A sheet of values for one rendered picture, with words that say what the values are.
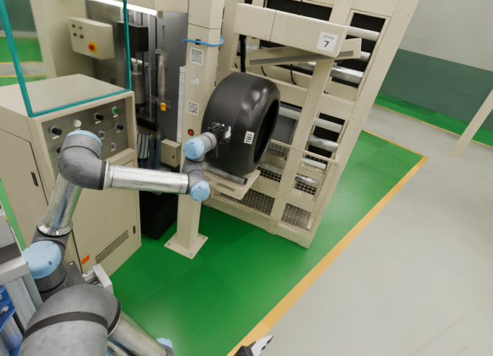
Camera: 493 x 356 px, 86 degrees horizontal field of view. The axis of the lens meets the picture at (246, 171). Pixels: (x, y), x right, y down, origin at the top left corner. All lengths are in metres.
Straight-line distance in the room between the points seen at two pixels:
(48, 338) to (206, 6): 1.38
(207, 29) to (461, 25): 9.07
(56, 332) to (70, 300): 0.05
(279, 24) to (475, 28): 8.71
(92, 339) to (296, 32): 1.52
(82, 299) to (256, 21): 1.51
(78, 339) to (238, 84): 1.21
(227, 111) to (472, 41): 9.13
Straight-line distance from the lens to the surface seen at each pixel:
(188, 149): 1.04
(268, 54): 1.82
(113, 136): 1.72
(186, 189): 0.98
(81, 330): 0.52
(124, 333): 0.68
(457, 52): 10.09
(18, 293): 0.83
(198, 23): 1.56
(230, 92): 1.40
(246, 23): 1.72
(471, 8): 10.16
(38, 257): 1.20
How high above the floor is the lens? 1.81
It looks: 32 degrees down
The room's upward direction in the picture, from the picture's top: 12 degrees clockwise
